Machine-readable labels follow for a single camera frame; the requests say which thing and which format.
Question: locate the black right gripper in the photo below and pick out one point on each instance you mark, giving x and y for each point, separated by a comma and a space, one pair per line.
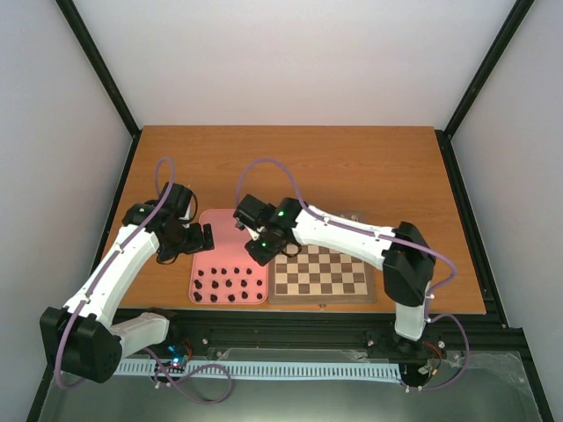
261, 258

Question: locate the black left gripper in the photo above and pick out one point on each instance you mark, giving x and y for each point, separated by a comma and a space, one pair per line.
166, 252

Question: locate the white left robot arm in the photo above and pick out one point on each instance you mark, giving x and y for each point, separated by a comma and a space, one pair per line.
81, 338

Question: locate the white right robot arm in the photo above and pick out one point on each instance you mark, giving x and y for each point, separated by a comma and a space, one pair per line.
401, 253

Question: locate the white chess pieces row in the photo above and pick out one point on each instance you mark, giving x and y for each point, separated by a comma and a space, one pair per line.
353, 216

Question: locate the left controller board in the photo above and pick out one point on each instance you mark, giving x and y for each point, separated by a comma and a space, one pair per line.
178, 356

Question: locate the controller board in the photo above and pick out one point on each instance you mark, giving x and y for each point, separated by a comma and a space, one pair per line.
419, 373
178, 356

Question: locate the right controller board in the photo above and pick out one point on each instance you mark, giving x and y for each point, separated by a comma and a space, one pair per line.
419, 373

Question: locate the pink plastic tray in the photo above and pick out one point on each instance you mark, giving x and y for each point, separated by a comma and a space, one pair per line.
229, 253

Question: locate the wooden chessboard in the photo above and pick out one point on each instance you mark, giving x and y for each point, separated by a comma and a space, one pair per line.
317, 275

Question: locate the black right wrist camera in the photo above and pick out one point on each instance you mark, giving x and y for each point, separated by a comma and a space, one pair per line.
252, 212

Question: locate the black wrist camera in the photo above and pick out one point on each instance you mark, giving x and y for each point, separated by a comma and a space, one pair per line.
180, 201
252, 212

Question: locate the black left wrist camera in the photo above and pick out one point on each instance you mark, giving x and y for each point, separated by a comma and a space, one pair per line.
180, 201

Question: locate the light blue cable duct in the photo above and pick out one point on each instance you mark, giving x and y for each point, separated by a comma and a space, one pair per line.
290, 371

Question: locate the black aluminium frame rail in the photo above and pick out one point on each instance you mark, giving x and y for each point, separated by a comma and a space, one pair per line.
213, 330

